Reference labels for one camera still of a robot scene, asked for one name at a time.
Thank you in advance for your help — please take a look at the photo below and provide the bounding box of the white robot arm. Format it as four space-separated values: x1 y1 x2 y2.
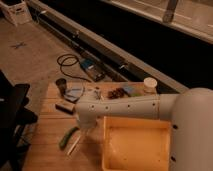
75 88 213 171

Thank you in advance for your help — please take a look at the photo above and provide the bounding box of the dark grapes bunch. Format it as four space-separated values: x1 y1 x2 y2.
108 88 124 99

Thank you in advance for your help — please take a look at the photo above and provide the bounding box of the blue power box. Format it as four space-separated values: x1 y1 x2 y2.
80 59 105 82

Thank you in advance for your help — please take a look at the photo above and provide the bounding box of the blue sponge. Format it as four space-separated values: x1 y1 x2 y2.
123 86 140 97

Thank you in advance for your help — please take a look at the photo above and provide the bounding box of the dark metal cup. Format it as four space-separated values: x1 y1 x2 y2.
55 78 67 95

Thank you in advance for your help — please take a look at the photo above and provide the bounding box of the brown rectangular block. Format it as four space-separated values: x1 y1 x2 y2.
55 102 74 114

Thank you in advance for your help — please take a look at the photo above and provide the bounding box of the yellow plastic tub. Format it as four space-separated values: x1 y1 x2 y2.
102 117 170 171

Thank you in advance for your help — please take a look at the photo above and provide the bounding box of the green chili pepper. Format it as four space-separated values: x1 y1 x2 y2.
59 126 79 150

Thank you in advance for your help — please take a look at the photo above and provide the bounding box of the black chair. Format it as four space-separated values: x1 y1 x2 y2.
0 70 38 171

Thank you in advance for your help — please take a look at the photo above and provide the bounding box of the white crate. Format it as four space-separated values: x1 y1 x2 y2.
0 0 32 26

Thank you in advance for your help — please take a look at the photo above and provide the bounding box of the black cable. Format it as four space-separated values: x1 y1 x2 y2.
56 53 92 83

